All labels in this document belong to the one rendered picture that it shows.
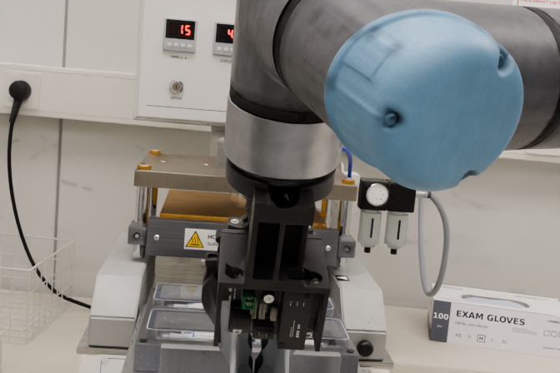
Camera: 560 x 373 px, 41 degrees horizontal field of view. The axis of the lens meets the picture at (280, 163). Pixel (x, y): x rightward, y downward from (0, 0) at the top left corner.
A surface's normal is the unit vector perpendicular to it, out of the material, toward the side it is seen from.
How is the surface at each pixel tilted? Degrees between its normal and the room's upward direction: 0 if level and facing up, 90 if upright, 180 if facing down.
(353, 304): 41
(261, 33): 101
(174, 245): 90
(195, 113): 90
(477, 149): 109
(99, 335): 90
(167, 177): 90
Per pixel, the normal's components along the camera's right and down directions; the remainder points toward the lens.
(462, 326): -0.18, 0.11
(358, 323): 0.11, -0.66
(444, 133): 0.40, 0.46
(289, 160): 0.06, 0.47
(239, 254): 0.11, -0.88
